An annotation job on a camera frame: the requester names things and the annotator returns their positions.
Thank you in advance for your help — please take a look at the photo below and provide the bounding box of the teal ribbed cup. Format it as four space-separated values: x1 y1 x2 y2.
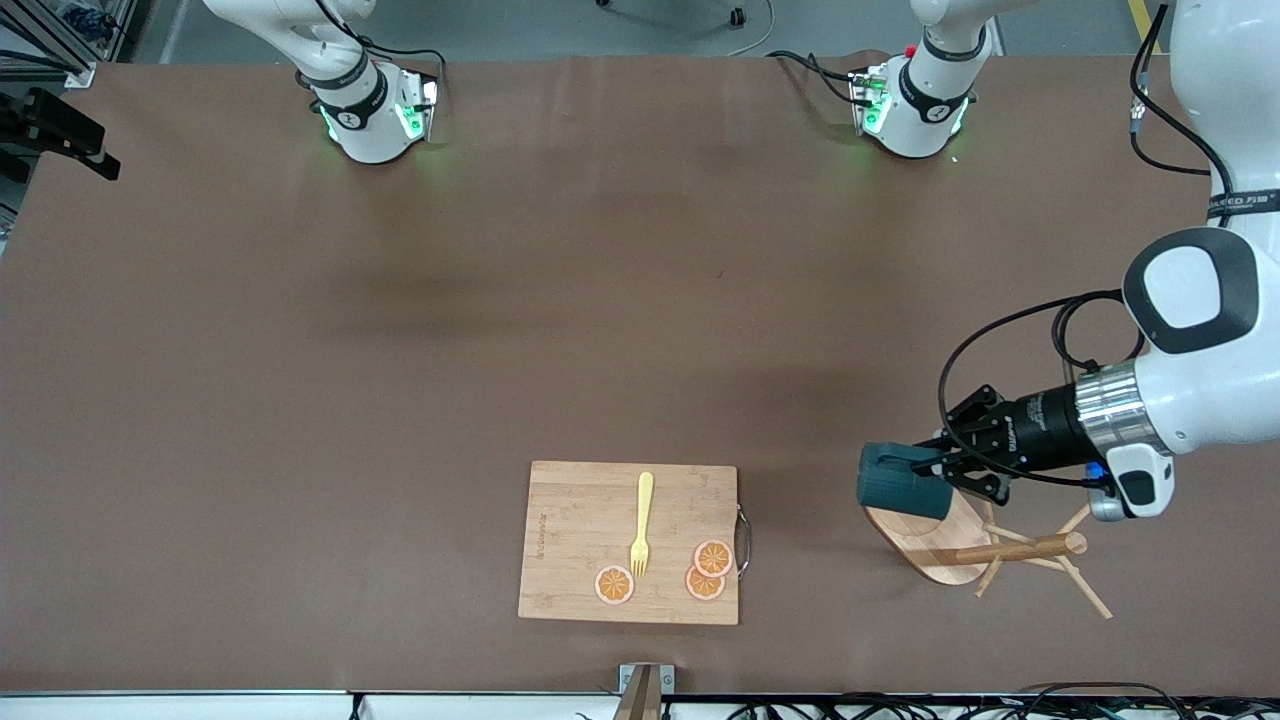
857 443 953 519

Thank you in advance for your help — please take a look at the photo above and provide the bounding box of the wooden mug tree rack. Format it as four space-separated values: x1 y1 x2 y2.
864 488 1113 621

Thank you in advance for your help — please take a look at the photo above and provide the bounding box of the yellow plastic fork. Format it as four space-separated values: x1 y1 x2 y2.
629 472 656 579

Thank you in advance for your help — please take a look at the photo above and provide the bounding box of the brown table cover mat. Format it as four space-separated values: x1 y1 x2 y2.
0 52 1280 698

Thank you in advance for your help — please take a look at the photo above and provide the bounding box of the bamboo cutting board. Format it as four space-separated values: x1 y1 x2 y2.
518 460 752 627

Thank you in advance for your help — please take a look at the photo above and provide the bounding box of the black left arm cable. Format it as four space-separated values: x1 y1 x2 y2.
938 0 1241 491

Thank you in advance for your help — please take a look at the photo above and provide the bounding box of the aluminium profile frame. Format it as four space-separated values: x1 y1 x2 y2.
0 0 151 89

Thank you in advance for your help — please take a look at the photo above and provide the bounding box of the black floor cable bundle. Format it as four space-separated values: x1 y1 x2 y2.
725 683 1280 720

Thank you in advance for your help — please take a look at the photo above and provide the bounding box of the black base cable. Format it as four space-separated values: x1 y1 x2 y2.
765 48 871 106
315 0 448 96

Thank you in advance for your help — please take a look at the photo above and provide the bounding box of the metal table edge bracket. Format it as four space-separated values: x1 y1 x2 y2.
612 663 677 720

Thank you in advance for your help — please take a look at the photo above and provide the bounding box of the white floor cable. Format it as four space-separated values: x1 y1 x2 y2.
725 0 776 58

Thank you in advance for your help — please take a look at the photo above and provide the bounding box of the white table edge rail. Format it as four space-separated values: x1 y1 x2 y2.
0 690 1280 720

